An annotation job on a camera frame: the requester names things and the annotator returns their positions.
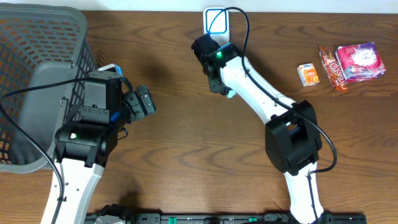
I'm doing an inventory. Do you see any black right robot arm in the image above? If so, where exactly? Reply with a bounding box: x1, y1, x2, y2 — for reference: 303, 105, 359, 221
191, 34, 324, 223

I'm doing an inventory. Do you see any orange Top chocolate bar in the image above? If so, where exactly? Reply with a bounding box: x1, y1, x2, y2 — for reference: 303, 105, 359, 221
319, 46, 348, 91

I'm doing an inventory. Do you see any purple snack pack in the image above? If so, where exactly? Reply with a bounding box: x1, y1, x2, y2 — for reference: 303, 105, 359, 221
335, 42, 386, 83

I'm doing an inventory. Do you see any small orange snack packet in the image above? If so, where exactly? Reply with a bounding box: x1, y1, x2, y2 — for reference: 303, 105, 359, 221
297, 63, 320, 86

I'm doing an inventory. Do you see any grey plastic mesh basket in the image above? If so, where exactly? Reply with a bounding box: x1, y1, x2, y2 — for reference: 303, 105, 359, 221
1, 3, 98, 174

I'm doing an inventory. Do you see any teal snack packet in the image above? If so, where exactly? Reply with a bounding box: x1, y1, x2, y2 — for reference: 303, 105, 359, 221
226, 90, 236, 99

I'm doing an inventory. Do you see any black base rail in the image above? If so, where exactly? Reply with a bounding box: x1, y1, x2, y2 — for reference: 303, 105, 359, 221
84, 213, 367, 224

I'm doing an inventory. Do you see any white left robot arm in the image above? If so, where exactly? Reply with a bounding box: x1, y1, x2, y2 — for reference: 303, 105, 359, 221
41, 71, 156, 223

